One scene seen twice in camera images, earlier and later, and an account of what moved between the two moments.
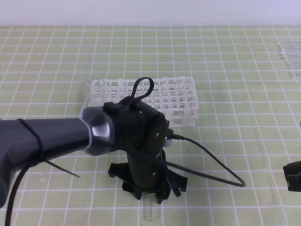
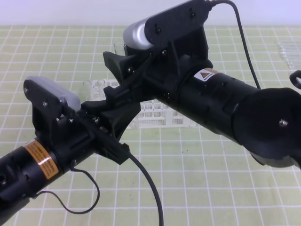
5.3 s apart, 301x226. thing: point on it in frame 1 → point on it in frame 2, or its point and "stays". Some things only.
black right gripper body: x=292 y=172 → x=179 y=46
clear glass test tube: x=147 y=205 → x=119 y=48
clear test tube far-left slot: x=86 y=85 stays
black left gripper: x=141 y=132 → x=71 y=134
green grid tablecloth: x=248 y=125 stays
